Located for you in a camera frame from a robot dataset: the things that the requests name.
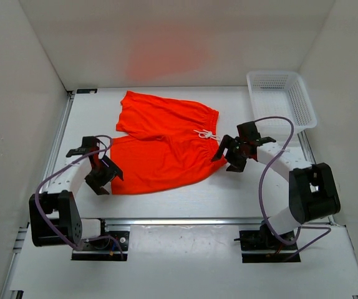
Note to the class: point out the black corner bracket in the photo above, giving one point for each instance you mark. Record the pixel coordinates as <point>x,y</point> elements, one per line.
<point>86,91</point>

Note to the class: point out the white plastic basket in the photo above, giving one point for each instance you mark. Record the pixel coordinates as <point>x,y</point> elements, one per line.
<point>277,94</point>

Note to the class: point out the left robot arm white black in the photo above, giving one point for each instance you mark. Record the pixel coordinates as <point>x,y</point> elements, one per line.
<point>54,216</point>

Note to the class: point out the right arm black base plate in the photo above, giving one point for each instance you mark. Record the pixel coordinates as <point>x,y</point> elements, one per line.
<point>256,250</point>

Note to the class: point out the orange mesh shorts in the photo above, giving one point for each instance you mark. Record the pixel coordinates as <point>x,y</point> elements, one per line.
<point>160,150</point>

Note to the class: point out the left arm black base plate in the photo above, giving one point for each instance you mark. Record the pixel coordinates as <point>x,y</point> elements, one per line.
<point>106,250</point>

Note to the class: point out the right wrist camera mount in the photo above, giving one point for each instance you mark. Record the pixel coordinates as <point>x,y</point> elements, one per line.
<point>248,134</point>

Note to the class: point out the white shorts drawstring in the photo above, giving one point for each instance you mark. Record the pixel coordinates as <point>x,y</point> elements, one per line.
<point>205,134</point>

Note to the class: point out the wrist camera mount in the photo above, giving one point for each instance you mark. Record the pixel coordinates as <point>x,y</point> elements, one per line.
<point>248,134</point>
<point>89,144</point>

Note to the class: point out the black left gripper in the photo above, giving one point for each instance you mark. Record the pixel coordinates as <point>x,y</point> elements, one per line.
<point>111,169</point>

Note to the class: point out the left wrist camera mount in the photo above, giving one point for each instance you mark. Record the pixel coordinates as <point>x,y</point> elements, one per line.
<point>89,144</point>

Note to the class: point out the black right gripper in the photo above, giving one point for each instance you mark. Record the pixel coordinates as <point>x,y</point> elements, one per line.
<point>229,142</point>

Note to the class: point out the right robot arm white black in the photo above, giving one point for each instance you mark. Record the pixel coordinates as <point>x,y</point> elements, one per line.
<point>312,191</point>

